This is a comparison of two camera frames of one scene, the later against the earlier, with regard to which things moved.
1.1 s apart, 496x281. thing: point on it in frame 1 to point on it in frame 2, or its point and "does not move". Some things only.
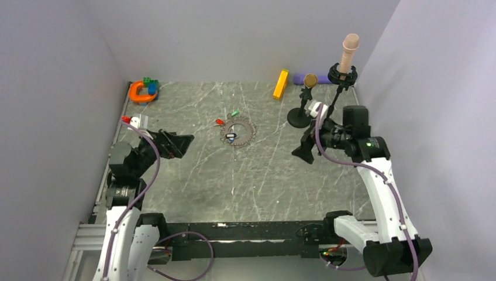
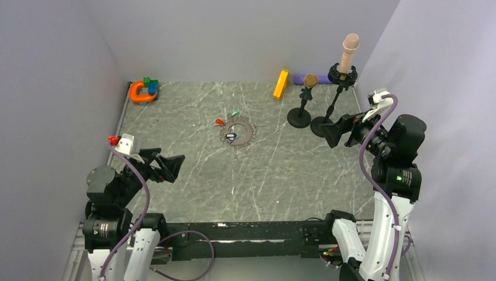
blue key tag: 231,136 does not move
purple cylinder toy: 299,79 does not move
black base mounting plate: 238,241 does not move
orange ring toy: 134,96 does not move
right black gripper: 304,151 to 334,130
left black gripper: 171,144 to 169,165
